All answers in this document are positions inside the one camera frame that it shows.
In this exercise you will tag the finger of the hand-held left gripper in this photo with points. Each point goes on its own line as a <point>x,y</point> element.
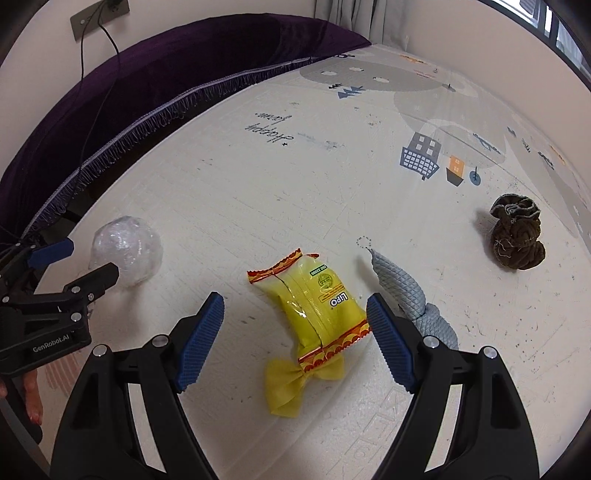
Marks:
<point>99,275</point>
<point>53,251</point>

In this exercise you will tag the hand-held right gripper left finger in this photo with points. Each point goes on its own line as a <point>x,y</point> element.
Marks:
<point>201,341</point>

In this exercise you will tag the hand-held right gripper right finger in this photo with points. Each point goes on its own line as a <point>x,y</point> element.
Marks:
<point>390,341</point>

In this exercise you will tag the clear plastic ball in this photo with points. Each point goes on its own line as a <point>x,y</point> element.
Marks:
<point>127,247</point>

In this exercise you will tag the yellow snack packet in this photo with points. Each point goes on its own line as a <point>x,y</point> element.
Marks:
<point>314,309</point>

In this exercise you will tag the person's left hand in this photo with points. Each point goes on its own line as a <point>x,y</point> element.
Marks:
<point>33,397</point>

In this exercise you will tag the grey knitted sock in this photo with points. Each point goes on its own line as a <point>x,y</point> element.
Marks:
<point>401,286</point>

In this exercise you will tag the yellow mesh bow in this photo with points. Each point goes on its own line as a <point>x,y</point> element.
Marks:
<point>295,387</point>

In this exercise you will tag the brown rolled sock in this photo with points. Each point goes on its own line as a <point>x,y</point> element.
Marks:
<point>517,235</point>

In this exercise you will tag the printed play mat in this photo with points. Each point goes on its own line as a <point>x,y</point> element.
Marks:
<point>277,184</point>

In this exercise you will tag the purple velvet blanket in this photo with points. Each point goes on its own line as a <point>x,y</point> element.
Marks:
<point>161,78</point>

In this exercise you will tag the beige curtain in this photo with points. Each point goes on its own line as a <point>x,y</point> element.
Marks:
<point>360,21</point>

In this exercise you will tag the black framed window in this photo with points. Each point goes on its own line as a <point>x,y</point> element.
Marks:
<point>558,32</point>

